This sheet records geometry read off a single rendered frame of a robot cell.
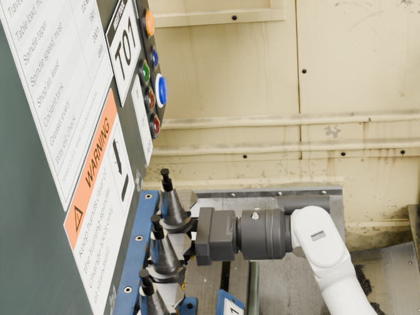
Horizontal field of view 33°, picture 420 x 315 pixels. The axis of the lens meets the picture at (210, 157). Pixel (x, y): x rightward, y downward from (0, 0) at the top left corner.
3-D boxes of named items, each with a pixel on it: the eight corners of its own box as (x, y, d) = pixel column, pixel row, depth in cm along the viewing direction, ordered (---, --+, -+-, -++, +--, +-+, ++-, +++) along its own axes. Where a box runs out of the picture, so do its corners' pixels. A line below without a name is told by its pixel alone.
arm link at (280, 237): (268, 267, 126) (332, 267, 125) (264, 251, 117) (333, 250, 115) (267, 208, 131) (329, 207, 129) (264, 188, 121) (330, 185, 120)
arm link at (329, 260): (288, 230, 126) (320, 298, 120) (286, 214, 118) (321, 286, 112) (321, 215, 126) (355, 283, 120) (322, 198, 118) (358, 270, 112)
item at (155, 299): (141, 308, 106) (133, 279, 102) (170, 305, 106) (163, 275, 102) (140, 332, 103) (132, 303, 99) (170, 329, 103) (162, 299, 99)
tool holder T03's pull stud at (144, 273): (142, 285, 101) (137, 269, 99) (154, 284, 101) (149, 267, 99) (142, 294, 100) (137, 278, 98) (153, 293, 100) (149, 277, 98)
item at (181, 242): (192, 234, 120) (192, 230, 119) (189, 257, 116) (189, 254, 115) (152, 235, 121) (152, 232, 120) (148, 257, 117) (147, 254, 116)
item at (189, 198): (199, 191, 128) (198, 187, 128) (195, 211, 124) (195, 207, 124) (161, 192, 129) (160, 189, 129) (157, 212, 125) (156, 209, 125)
